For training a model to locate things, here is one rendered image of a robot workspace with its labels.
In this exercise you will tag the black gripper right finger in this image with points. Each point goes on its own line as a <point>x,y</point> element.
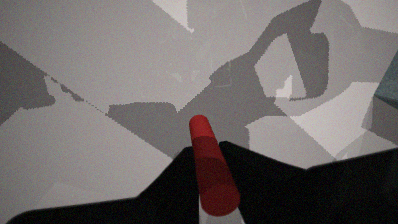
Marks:
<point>273,192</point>

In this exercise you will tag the red peg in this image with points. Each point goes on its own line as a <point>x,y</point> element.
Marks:
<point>218,193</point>

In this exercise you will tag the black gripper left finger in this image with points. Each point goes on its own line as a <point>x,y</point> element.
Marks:
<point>173,198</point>

